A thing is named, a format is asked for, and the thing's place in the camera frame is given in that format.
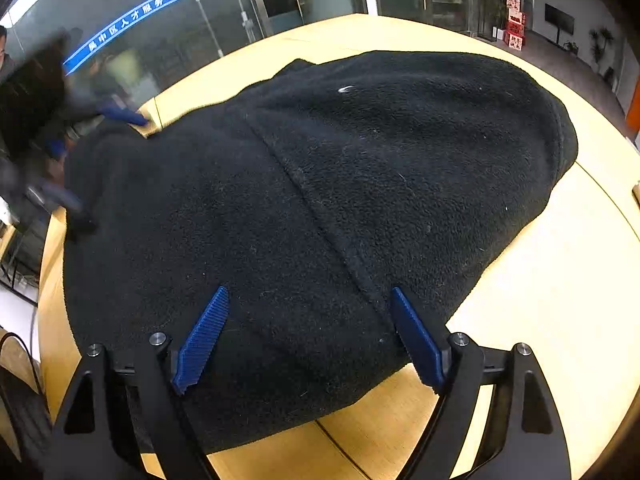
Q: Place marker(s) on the small potted plant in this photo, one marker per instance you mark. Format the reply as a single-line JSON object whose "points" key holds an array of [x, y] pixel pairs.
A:
{"points": [[571, 48]]}

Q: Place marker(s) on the black fleece jacket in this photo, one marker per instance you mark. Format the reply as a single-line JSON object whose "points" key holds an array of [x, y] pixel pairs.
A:
{"points": [[325, 185]]}

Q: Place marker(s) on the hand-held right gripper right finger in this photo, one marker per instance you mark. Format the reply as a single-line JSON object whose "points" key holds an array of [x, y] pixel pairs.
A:
{"points": [[417, 340]]}

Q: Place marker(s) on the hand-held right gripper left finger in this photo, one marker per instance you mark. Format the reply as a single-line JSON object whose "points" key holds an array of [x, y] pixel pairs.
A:
{"points": [[202, 340]]}

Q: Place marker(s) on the tall potted palm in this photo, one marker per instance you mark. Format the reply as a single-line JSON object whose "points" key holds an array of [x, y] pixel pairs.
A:
{"points": [[600, 42]]}

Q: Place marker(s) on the person's head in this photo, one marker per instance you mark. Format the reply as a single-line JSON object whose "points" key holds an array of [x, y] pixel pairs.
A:
{"points": [[2, 45]]}

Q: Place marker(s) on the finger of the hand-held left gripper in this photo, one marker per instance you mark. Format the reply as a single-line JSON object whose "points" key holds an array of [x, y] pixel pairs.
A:
{"points": [[62, 199], [125, 116]]}

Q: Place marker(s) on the red and white carton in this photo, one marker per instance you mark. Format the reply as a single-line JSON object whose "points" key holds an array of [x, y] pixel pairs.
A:
{"points": [[516, 16], [514, 41], [513, 2]]}

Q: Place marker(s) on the beige and grey jacket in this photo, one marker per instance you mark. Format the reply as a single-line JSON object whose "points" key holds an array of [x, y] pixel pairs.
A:
{"points": [[636, 195]]}

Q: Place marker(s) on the black television on stand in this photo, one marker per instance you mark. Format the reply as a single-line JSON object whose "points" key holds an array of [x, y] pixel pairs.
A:
{"points": [[559, 16]]}

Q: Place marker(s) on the glass partition with blue stripe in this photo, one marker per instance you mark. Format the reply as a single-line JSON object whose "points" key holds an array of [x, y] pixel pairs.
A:
{"points": [[150, 35]]}

